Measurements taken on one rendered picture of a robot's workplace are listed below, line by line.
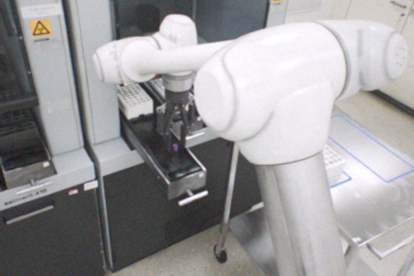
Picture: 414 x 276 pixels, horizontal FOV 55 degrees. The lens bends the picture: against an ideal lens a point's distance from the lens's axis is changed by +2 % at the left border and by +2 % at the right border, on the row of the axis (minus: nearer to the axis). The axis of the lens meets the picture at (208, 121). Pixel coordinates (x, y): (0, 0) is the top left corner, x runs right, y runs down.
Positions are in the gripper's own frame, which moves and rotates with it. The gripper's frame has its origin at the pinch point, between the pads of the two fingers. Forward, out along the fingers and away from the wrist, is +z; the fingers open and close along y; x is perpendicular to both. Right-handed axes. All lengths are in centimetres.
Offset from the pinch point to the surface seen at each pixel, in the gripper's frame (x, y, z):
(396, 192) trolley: 50, -49, 2
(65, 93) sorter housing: -22.0, 27.6, -12.4
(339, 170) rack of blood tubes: 37, -37, -1
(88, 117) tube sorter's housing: -22.2, 21.5, -0.8
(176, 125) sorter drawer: -12.8, -7.5, 5.8
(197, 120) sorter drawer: -12.8, -16.5, 6.4
